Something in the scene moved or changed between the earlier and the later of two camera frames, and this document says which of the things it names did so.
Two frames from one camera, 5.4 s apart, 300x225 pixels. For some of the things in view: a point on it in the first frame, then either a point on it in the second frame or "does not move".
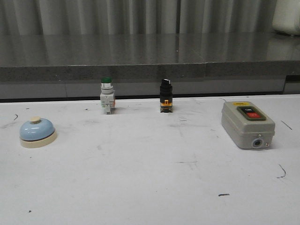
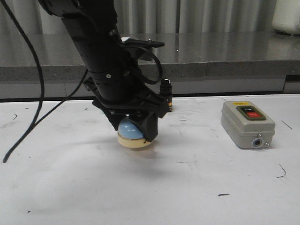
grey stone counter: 71,67 does not move
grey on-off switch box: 245,125 does not move
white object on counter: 286,17 does not move
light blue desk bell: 37,133 to 130,135
